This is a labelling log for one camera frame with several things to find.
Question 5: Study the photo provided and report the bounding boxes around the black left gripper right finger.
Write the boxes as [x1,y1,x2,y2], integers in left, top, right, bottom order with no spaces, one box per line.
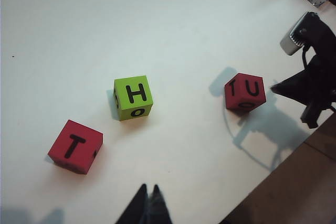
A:
[147,184,174,224]

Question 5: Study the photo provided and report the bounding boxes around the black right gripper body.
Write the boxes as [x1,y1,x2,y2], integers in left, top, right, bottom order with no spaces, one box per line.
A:
[306,11,336,109]

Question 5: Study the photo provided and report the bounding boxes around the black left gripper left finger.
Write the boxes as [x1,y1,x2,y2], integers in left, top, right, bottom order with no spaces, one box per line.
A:
[114,183,148,224]

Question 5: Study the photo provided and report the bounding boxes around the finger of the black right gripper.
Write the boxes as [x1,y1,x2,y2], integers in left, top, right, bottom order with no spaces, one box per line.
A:
[270,58,319,103]
[300,101,329,130]

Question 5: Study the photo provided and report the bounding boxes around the red foam block with U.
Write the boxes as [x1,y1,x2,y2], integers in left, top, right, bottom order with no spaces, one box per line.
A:
[224,72,267,112]

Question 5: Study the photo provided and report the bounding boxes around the red foam block with penguin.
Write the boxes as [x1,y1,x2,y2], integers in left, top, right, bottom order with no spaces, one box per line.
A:
[47,119,104,176]

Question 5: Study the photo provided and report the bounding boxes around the green foam letter block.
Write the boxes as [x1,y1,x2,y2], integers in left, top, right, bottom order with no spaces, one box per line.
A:
[113,74,154,122]

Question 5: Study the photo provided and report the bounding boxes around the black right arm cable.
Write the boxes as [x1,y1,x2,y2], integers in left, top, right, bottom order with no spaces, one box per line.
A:
[301,45,311,70]

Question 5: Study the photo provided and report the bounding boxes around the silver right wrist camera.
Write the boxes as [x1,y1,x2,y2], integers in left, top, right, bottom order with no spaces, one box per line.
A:
[279,11,320,56]

